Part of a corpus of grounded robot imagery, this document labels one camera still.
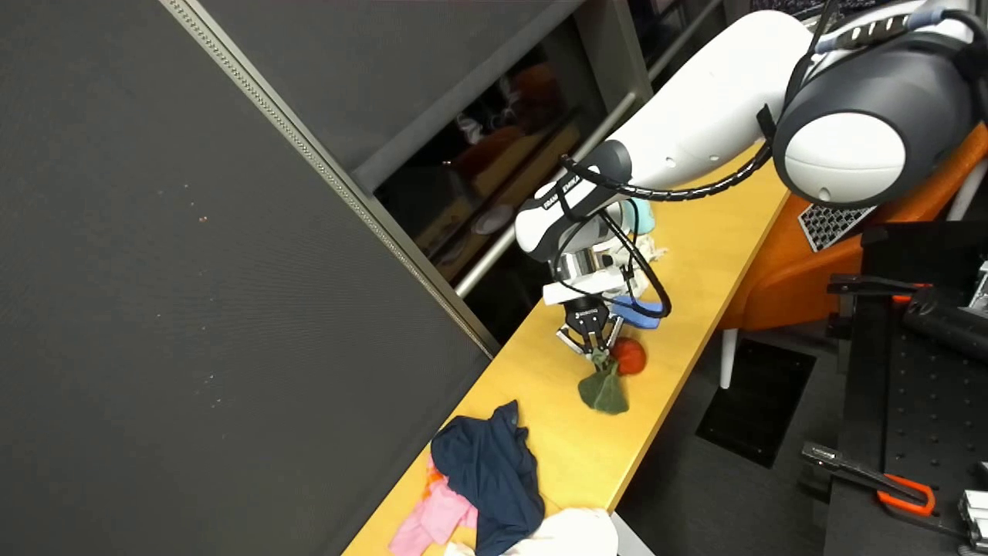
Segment orange chair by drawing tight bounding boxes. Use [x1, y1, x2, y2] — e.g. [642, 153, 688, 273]
[720, 123, 988, 330]

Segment navy blue cloth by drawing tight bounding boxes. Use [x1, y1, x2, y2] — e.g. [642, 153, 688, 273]
[432, 403, 546, 556]

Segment orange black clamp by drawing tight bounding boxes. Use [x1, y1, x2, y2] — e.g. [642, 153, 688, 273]
[798, 441, 939, 519]

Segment blue sponge object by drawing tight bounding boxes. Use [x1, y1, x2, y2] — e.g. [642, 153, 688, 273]
[611, 298, 665, 330]

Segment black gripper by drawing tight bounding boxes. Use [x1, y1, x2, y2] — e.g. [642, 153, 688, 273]
[554, 298, 617, 369]

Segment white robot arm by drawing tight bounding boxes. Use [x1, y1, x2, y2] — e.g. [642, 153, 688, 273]
[514, 0, 984, 319]

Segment light blue water bottle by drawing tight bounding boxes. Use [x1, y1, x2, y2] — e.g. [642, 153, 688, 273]
[626, 197, 654, 234]

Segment white cloth pile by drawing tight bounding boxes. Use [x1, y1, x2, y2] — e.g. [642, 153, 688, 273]
[505, 510, 617, 556]

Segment black perforated breadboard plate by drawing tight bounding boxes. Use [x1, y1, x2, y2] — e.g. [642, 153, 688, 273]
[825, 300, 988, 556]

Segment silver window handrail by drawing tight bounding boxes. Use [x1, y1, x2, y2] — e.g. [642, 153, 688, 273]
[455, 89, 642, 300]

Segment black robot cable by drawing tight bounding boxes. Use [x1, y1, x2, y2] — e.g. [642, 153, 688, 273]
[534, 102, 783, 323]

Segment pink cloth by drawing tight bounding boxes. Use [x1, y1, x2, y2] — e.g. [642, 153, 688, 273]
[388, 471, 479, 556]

